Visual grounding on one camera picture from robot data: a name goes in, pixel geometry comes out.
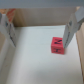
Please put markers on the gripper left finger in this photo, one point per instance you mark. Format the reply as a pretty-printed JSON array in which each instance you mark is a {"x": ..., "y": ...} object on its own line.
[{"x": 8, "y": 29}]

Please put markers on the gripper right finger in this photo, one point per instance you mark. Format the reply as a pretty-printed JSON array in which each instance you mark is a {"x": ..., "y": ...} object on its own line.
[{"x": 72, "y": 29}]

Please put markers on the pink block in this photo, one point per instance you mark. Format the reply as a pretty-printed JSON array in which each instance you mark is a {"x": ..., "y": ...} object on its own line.
[{"x": 57, "y": 45}]

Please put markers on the wooden drawer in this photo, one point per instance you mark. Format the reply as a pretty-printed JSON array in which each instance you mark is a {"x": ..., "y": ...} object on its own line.
[{"x": 33, "y": 61}]

